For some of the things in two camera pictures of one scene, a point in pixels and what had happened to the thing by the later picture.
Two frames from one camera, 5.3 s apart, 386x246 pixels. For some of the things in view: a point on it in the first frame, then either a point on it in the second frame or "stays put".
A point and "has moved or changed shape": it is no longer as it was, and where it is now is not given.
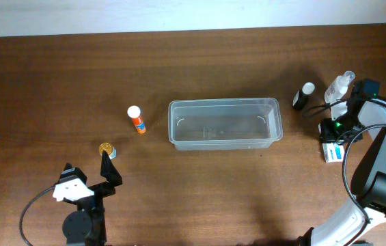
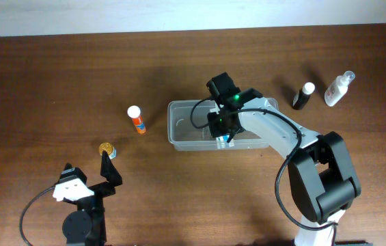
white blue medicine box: [333, 152] has moved or changed shape
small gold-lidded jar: [108, 147] stays put
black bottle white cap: [300, 96] stays put
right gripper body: [338, 129] to [218, 125]
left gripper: [106, 171] stays put
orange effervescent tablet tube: [134, 112] stays put
